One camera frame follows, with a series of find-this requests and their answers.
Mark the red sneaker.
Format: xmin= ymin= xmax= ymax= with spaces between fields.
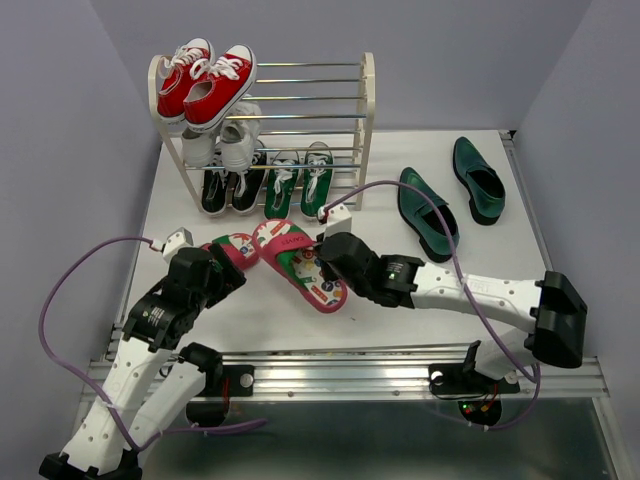
xmin=183 ymin=44 xmax=257 ymax=132
xmin=157 ymin=38 xmax=214 ymax=124

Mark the black sneaker right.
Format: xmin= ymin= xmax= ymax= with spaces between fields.
xmin=227 ymin=150 xmax=268 ymax=215

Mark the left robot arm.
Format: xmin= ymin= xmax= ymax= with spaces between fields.
xmin=39 ymin=244 xmax=246 ymax=479

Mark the white sneaker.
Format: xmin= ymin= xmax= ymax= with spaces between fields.
xmin=181 ymin=127 xmax=220 ymax=167
xmin=220 ymin=101 xmax=262 ymax=173

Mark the white sneaker right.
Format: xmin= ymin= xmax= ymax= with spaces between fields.
xmin=220 ymin=101 xmax=262 ymax=173

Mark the dark green loafer far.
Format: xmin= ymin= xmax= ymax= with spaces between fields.
xmin=452 ymin=137 xmax=506 ymax=226

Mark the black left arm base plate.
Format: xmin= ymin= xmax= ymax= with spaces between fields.
xmin=199 ymin=364 xmax=255 ymax=398

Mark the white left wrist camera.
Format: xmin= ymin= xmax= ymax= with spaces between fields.
xmin=161 ymin=227 xmax=194 ymax=264

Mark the pink slide sandal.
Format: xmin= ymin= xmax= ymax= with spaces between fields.
xmin=200 ymin=233 xmax=259 ymax=271
xmin=252 ymin=219 xmax=348 ymax=314

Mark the dark green loafer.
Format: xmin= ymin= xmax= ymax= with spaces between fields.
xmin=397 ymin=167 xmax=459 ymax=263
xmin=452 ymin=137 xmax=506 ymax=226

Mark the red sneaker right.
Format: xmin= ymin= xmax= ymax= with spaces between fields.
xmin=183 ymin=44 xmax=257 ymax=132

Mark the cream shoe rack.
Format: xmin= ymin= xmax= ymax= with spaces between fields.
xmin=147 ymin=49 xmax=377 ymax=216

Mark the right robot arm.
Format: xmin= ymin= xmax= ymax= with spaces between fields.
xmin=315 ymin=232 xmax=588 ymax=390

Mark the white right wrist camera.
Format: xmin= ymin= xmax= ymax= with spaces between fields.
xmin=316 ymin=203 xmax=352 ymax=242

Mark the aluminium table edge rail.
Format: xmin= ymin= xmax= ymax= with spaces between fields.
xmin=222 ymin=344 xmax=609 ymax=403

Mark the dark green loafer near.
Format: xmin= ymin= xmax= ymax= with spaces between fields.
xmin=397 ymin=167 xmax=459 ymax=263

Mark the green canvas sneaker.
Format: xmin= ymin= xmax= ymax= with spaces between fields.
xmin=300 ymin=141 xmax=334 ymax=219
xmin=264 ymin=151 xmax=300 ymax=220

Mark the purple cable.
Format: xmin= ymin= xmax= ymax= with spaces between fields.
xmin=317 ymin=179 xmax=542 ymax=434
xmin=38 ymin=234 xmax=268 ymax=446

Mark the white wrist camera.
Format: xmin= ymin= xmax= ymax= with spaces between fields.
xmin=316 ymin=203 xmax=352 ymax=242
xmin=161 ymin=227 xmax=194 ymax=264

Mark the black sneaker left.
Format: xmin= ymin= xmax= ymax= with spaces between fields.
xmin=201 ymin=170 xmax=228 ymax=216

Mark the black sneaker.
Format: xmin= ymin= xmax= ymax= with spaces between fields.
xmin=227 ymin=150 xmax=268 ymax=215
xmin=201 ymin=170 xmax=228 ymax=216

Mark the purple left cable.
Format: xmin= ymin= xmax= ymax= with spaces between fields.
xmin=38 ymin=234 xmax=268 ymax=446

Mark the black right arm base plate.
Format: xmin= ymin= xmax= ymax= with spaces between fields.
xmin=428 ymin=341 xmax=520 ymax=398

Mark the white sneaker left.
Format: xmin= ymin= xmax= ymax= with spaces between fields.
xmin=181 ymin=127 xmax=220 ymax=167

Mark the red sneaker left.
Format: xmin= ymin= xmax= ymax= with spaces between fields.
xmin=157 ymin=38 xmax=214 ymax=124

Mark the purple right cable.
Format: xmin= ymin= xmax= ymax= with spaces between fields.
xmin=317 ymin=179 xmax=542 ymax=434

